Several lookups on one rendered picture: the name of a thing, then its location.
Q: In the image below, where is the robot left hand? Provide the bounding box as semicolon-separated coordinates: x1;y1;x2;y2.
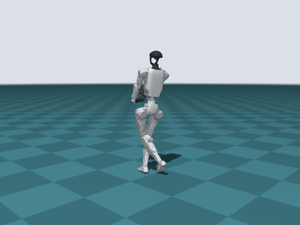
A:
135;96;145;103

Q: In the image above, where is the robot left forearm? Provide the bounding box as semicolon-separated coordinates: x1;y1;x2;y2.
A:
131;84;139;103

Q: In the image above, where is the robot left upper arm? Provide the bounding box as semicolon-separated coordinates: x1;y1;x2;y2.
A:
135;68;149;90

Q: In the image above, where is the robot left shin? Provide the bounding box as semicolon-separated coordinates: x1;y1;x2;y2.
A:
141;136;162;164

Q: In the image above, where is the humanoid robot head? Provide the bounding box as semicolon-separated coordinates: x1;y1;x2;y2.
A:
150;51;163;70

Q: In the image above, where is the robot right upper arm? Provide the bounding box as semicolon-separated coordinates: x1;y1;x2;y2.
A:
164;71;169;81

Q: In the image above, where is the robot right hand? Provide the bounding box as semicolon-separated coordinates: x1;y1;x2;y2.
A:
139;87;146;97

